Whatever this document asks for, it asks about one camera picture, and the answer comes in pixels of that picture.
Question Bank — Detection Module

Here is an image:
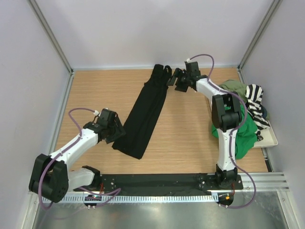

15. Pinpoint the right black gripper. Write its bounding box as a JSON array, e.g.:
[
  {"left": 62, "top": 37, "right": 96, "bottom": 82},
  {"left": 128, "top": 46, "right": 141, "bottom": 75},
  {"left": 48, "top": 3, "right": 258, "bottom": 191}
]
[{"left": 166, "top": 68, "right": 190, "bottom": 93}]

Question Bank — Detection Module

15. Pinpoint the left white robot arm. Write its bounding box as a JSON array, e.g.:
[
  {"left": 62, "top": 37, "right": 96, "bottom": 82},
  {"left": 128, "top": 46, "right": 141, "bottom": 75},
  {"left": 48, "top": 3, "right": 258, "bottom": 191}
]
[{"left": 29, "top": 108, "right": 125, "bottom": 203}]

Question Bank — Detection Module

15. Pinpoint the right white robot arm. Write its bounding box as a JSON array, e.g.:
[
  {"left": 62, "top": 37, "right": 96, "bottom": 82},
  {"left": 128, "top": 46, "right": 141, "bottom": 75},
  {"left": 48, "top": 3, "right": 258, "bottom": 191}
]
[{"left": 167, "top": 61, "right": 242, "bottom": 189}]

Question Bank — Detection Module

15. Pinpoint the olive green tank top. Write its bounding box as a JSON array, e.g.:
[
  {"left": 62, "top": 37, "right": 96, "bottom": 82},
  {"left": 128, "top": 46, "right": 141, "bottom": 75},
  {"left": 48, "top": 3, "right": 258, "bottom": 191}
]
[{"left": 218, "top": 79, "right": 271, "bottom": 121}]

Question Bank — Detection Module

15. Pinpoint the black white striped tank top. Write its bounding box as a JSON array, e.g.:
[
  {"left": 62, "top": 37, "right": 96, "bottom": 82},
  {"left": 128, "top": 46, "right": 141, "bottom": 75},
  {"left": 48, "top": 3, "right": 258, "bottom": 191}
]
[{"left": 245, "top": 84, "right": 270, "bottom": 142}]

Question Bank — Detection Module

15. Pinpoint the bright green tank top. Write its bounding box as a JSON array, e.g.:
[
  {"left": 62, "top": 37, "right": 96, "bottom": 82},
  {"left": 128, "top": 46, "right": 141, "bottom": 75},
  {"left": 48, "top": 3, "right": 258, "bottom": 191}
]
[{"left": 211, "top": 104, "right": 259, "bottom": 160}]

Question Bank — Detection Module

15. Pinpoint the white plastic tray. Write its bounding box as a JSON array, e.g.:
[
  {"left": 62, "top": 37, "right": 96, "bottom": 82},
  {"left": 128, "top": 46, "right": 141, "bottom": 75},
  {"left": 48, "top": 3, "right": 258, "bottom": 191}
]
[{"left": 207, "top": 95, "right": 279, "bottom": 148}]

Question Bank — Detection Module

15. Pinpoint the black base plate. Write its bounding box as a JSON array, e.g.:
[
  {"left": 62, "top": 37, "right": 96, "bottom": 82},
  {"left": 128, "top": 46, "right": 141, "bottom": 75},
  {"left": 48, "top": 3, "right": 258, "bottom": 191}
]
[{"left": 84, "top": 173, "right": 244, "bottom": 197}]

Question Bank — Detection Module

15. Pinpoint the slotted cable duct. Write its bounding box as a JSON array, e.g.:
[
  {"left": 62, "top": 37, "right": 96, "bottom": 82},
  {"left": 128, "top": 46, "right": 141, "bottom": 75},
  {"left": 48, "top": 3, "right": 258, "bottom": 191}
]
[{"left": 39, "top": 193, "right": 219, "bottom": 203}]

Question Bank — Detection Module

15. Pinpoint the right aluminium frame post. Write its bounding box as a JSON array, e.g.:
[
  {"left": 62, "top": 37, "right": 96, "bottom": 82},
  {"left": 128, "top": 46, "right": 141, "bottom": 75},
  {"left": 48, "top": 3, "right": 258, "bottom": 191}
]
[{"left": 237, "top": 0, "right": 283, "bottom": 72}]

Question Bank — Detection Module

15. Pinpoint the aluminium frame post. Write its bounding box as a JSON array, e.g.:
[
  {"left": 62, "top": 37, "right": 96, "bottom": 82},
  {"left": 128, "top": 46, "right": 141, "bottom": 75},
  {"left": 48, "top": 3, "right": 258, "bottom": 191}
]
[
  {"left": 237, "top": 0, "right": 283, "bottom": 72},
  {"left": 28, "top": 0, "right": 74, "bottom": 74}
]

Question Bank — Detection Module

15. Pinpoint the aluminium front rail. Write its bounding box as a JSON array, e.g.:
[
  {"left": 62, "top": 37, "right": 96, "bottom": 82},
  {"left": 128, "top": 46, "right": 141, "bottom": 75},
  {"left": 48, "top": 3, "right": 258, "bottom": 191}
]
[{"left": 28, "top": 172, "right": 291, "bottom": 194}]

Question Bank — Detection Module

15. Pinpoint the left aluminium frame post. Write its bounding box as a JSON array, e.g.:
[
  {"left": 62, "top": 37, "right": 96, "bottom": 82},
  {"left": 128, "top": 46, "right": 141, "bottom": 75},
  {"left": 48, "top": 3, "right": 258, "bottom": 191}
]
[{"left": 28, "top": 0, "right": 74, "bottom": 74}]

